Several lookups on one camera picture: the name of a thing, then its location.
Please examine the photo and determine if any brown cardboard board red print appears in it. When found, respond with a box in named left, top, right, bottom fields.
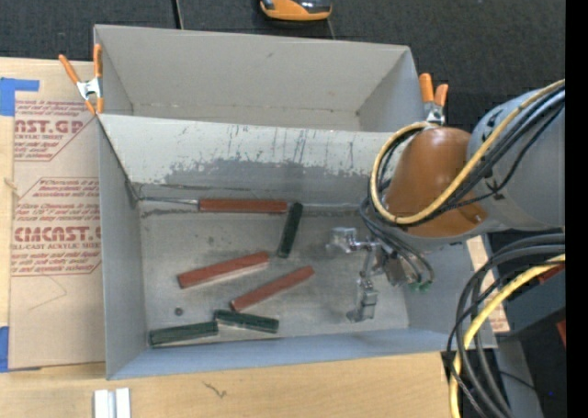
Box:
left=0, top=56, right=107, bottom=372

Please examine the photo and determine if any grey metal bin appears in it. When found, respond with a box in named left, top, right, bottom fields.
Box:
left=93, top=24, right=498, bottom=381

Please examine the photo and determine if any red-brown flat block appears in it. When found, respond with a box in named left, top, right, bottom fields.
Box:
left=176, top=250, right=271, bottom=290
left=198, top=198, right=289, bottom=215
left=229, top=265, right=317, bottom=313

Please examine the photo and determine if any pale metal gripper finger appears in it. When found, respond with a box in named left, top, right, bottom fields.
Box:
left=345, top=277, right=381, bottom=323
left=325, top=226, right=369, bottom=254

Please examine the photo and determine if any dark green flat block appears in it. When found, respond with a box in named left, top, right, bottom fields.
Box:
left=212, top=308, right=281, bottom=335
left=147, top=320, right=221, bottom=348
left=276, top=201, right=305, bottom=260

